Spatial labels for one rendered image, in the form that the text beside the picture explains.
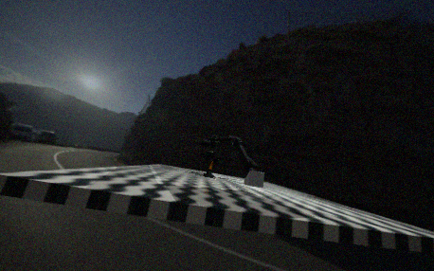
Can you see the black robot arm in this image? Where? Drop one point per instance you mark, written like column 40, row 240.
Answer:
column 214, row 140

